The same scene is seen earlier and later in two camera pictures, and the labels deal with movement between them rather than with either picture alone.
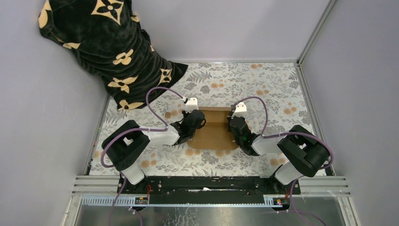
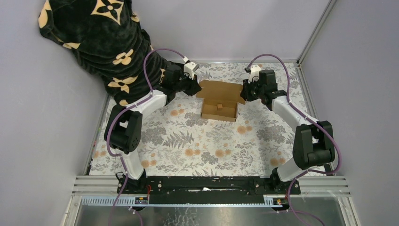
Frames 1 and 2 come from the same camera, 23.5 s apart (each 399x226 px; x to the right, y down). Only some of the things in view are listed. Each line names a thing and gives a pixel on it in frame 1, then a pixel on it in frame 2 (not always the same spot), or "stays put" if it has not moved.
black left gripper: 186,111 → 193,86
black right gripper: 233,115 → 246,86
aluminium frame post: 324,15 stays put
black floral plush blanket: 105,37 stays put
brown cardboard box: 215,134 → 220,99
